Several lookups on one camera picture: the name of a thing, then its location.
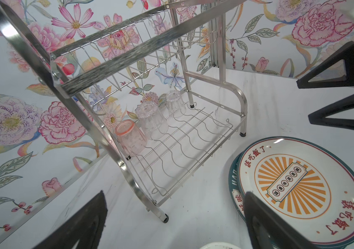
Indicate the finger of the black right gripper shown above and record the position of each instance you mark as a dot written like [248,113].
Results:
[335,71]
[338,115]

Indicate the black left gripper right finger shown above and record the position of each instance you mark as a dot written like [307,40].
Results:
[267,229]

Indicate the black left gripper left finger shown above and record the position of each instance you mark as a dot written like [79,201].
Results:
[83,230]

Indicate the orange bowl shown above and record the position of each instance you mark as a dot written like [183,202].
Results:
[219,245]

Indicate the dark rimmed white plate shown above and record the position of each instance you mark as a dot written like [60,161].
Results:
[234,186]

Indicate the orange patterned plate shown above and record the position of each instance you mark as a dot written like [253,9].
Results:
[305,184]

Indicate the clear drinking glass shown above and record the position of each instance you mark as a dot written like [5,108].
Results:
[175,104]
[152,121]

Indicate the steel two-tier dish rack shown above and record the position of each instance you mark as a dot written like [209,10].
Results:
[23,121]

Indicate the pink drinking glass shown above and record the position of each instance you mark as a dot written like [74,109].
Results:
[131,138]

